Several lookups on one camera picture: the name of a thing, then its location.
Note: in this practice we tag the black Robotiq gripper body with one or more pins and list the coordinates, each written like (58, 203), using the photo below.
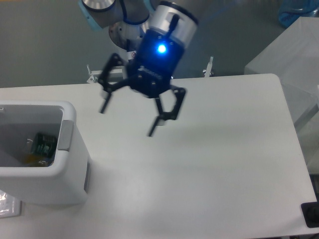
(153, 65)

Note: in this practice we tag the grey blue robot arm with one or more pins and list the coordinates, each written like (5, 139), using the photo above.
(175, 19)

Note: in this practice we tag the white trash can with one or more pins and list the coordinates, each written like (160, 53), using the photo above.
(65, 181)

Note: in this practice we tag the left table clamp bolt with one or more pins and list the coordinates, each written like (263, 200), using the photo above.
(93, 75)

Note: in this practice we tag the table clamp bolt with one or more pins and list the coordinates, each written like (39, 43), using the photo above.
(208, 71)
(93, 75)

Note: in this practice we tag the right table clamp bolt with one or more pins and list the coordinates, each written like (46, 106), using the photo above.
(208, 71)

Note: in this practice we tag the dark green package in bin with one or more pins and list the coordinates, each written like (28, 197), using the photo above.
(44, 145)

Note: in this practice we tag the yellow wrapper in bin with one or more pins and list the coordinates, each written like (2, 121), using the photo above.
(32, 160)

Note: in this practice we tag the blue water jug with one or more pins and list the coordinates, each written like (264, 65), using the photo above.
(290, 10)

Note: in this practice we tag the black device at edge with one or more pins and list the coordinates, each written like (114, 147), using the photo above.
(310, 212)

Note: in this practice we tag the clear plastic bag at left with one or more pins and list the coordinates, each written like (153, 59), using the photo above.
(9, 206)

